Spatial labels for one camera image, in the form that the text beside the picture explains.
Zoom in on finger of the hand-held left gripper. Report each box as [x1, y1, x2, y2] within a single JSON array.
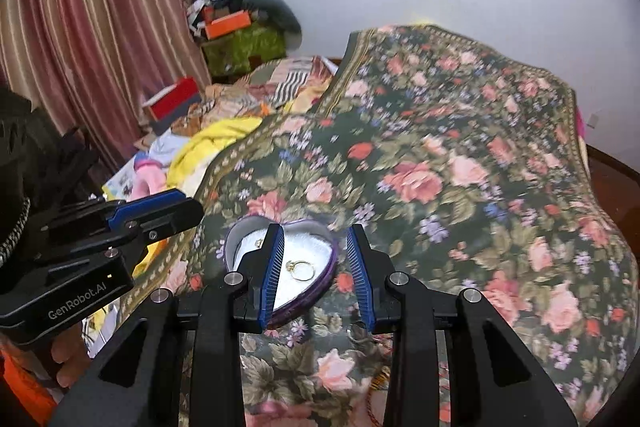
[[42, 188, 187, 233], [30, 197, 205, 265]]

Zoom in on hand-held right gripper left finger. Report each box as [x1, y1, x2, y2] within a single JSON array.
[[47, 223, 287, 427]]

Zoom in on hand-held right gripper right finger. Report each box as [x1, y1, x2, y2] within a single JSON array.
[[346, 224, 581, 427]]

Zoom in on gold ring with stone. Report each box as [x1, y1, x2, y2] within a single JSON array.
[[286, 259, 317, 282]]

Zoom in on purple heart-shaped jewelry box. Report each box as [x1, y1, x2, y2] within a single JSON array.
[[224, 216, 338, 328]]

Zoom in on person's left hand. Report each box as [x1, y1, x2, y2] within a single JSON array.
[[51, 332, 95, 390]]

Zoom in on pink plush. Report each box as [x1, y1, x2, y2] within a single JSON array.
[[132, 159, 168, 198]]

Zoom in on yellow blanket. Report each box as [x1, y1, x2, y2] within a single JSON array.
[[85, 117, 263, 338]]

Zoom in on red box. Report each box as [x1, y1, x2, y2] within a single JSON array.
[[142, 77, 203, 122]]

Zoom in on floral blanket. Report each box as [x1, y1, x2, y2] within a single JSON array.
[[120, 24, 636, 427]]

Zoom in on patchwork quilt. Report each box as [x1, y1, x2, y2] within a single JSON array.
[[180, 56, 346, 138]]

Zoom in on green cloth covered stand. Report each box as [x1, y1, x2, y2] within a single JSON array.
[[201, 24, 288, 78]]

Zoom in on orange box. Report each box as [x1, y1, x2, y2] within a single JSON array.
[[204, 11, 252, 40]]

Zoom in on striped pink curtain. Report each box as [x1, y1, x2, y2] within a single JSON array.
[[0, 0, 213, 168]]

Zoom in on black bag with braided strap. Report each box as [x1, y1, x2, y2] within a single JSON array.
[[0, 86, 101, 290]]

